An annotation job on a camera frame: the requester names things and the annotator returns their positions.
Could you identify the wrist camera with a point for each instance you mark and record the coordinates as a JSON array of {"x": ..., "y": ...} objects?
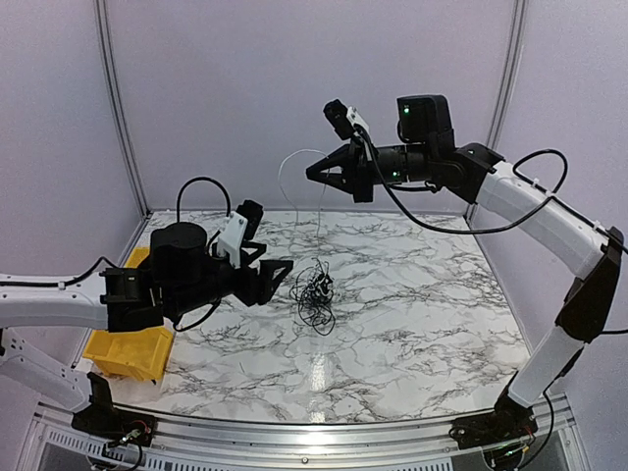
[
  {"x": 241, "y": 226},
  {"x": 346, "y": 121}
]

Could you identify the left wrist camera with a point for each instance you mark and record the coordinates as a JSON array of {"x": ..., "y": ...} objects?
[{"x": 241, "y": 226}]

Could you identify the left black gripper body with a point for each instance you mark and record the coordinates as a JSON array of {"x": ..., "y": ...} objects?
[{"x": 190, "y": 296}]

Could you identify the aluminium corner post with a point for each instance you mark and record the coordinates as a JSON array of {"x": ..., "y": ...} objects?
[
  {"x": 509, "y": 71},
  {"x": 112, "y": 85}
]

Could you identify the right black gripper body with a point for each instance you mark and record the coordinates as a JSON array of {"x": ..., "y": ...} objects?
[{"x": 364, "y": 183}]

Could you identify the near yellow bin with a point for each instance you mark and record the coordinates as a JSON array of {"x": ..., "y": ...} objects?
[{"x": 141, "y": 355}]

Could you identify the aluminium front rail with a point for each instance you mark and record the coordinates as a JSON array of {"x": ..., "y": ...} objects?
[{"x": 194, "y": 443}]

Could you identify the yellow bin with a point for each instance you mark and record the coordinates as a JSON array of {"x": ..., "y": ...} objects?
[
  {"x": 137, "y": 256},
  {"x": 141, "y": 355}
]

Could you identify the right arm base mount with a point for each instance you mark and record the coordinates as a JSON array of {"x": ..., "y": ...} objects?
[{"x": 507, "y": 421}]

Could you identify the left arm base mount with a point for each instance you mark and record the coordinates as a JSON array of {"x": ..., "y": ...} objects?
[{"x": 100, "y": 418}]

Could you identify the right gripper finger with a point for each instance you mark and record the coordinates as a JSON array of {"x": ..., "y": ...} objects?
[
  {"x": 336, "y": 159},
  {"x": 333, "y": 180}
]

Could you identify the far yellow bin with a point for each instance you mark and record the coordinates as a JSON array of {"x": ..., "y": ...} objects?
[{"x": 137, "y": 256}]

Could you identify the right aluminium corner post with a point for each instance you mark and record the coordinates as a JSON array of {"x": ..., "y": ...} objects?
[{"x": 509, "y": 71}]

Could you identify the left aluminium corner post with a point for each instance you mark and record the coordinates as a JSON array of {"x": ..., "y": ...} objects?
[{"x": 112, "y": 85}]

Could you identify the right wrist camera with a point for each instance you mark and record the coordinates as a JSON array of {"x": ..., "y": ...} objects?
[{"x": 346, "y": 121}]

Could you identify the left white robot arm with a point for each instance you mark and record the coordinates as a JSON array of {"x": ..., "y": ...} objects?
[{"x": 182, "y": 272}]

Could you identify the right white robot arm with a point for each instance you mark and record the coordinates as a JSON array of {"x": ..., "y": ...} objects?
[{"x": 478, "y": 175}]

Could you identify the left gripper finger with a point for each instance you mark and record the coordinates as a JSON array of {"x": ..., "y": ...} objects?
[
  {"x": 249, "y": 251},
  {"x": 268, "y": 278}
]

